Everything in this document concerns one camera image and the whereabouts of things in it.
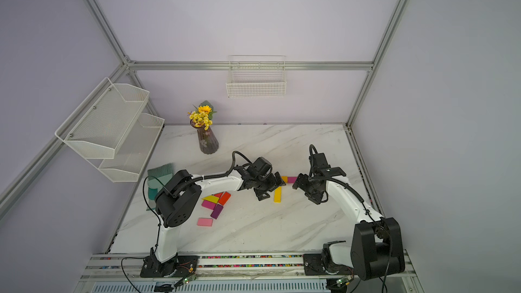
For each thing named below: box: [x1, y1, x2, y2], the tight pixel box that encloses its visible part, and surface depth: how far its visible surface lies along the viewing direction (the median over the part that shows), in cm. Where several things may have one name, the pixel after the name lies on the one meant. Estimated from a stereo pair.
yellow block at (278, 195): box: [273, 186, 283, 204], surface depth 92 cm
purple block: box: [210, 203, 224, 220], surface depth 88 cm
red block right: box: [218, 191, 232, 206], surface depth 92 cm
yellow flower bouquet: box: [187, 100, 218, 131], surface depth 92 cm
